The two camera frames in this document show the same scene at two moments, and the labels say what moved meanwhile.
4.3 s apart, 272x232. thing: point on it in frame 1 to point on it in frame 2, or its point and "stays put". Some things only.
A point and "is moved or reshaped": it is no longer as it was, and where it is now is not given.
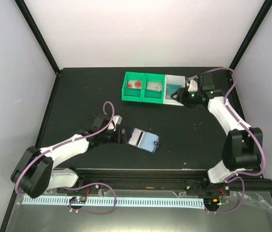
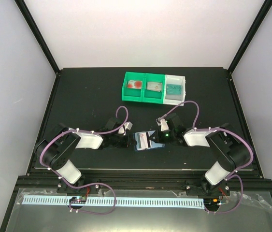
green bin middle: x=151 y=96 stays put
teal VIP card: x=170 y=88 stays put
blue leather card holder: x=145 y=140 is moved or reshaped
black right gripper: x=183 y=97 to x=158 y=139
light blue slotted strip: x=56 y=200 stays put
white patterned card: x=153 y=86 stays put
